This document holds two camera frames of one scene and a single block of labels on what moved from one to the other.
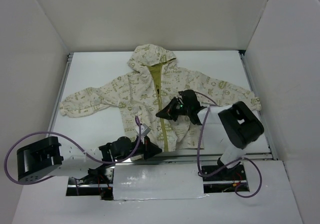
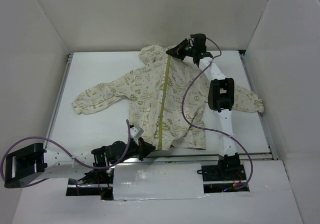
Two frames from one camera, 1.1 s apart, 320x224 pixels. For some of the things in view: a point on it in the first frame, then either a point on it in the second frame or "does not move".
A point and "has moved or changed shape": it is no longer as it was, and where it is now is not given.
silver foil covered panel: [157, 181] does not move
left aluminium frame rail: [69, 58] does not move
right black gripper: [173, 107] to [182, 51]
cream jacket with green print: [154, 78] has moved or changed shape
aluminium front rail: [181, 159] does not move
